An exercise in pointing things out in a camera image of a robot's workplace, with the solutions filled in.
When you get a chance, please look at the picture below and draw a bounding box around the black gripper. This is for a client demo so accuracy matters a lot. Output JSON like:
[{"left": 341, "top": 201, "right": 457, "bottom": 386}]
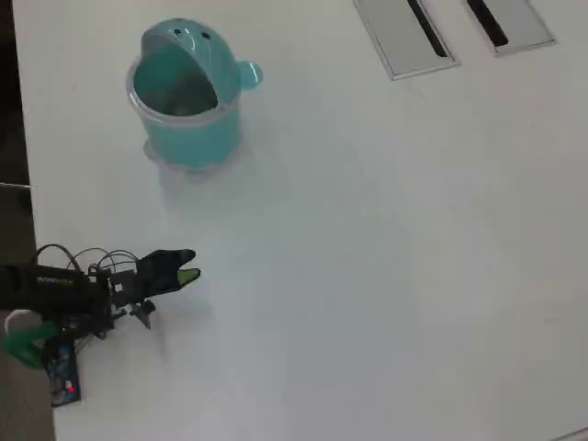
[{"left": 108, "top": 248, "right": 202, "bottom": 308}]

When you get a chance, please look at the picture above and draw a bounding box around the teal whale-shaped bin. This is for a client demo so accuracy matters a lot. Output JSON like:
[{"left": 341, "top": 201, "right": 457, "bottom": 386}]
[{"left": 124, "top": 17, "right": 265, "bottom": 183}]

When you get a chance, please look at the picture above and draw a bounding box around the blue controller circuit board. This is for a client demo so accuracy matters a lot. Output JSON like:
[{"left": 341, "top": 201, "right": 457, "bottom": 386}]
[{"left": 45, "top": 342, "right": 83, "bottom": 408}]

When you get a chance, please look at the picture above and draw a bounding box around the green table clamp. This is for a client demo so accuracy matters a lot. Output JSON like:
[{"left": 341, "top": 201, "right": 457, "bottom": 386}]
[{"left": 0, "top": 321, "right": 61, "bottom": 370}]

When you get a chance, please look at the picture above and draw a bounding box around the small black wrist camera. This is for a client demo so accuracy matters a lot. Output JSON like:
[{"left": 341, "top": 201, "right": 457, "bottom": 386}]
[{"left": 127, "top": 298, "right": 156, "bottom": 331}]

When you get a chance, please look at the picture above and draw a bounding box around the white cable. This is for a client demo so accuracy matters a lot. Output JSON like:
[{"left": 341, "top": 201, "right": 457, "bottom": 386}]
[{"left": 3, "top": 310, "right": 29, "bottom": 334}]

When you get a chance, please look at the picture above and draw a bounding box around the silver table cable hatch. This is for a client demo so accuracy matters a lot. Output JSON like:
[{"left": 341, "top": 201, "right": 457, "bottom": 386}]
[
  {"left": 463, "top": 0, "right": 560, "bottom": 57},
  {"left": 352, "top": 0, "right": 460, "bottom": 82}
]

